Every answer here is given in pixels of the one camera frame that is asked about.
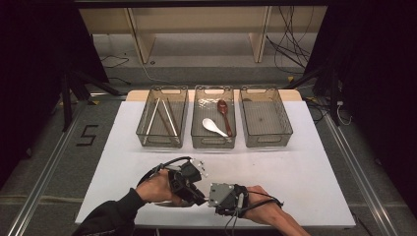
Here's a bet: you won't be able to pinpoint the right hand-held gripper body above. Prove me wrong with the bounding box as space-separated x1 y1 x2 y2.
207 182 251 218

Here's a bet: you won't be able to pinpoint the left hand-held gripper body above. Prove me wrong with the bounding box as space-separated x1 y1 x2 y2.
167 157 209 195

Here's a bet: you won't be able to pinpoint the grey transparent plastic bin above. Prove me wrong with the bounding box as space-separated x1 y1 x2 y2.
191 85 238 150
238 85 294 148
136 86 190 149

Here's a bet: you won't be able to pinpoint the white ceramic spoon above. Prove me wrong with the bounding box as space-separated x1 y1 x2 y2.
202 117 229 138

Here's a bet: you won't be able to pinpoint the dark wooden chopsticks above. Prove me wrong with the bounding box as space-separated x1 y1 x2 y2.
161 99 179 138

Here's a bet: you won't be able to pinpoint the brown wooden spoon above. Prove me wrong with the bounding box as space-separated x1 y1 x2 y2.
216 99 234 138

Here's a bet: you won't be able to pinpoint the person's left hand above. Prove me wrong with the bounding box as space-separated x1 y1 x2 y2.
135 168 184 206

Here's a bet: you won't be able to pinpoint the person's right hand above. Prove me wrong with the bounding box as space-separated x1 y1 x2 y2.
244 185 284 222

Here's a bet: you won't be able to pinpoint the white table sheet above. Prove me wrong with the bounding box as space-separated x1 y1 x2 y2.
74 99 357 229

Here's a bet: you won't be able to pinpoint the black metal stand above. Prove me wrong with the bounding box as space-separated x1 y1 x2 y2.
59 65 123 133
284 62 342 127

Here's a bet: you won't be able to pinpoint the light wooden shelf unit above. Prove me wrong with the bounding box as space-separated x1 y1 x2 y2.
78 6 328 65

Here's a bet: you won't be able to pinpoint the black curtain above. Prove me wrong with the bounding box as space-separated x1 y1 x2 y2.
303 0 417 210
0 0 110 191

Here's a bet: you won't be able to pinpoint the left hand-held gripper cable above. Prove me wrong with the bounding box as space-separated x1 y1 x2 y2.
137 155 193 186

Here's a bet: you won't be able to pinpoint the hand-held gripper cable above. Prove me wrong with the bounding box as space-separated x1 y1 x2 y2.
224 191 284 236
137 155 193 186

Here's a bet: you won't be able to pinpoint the right hand-held gripper cable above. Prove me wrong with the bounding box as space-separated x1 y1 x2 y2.
224 191 284 236

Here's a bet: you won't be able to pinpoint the white floor cable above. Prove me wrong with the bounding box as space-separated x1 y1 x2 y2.
123 48 171 86

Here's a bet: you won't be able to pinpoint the short aluminium rail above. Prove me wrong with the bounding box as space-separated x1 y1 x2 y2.
89 92 128 101

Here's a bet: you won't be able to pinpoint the thin black floor cable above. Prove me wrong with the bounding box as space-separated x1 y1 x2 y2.
98 54 131 70

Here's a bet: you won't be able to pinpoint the long aluminium rail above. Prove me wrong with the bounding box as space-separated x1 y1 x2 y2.
6 97 91 236
323 114 401 236

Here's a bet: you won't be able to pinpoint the black floor cable bundle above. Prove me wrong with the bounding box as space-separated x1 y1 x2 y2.
265 6 317 76

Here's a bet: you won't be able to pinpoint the black frame bar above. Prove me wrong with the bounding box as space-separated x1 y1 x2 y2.
73 0 328 9

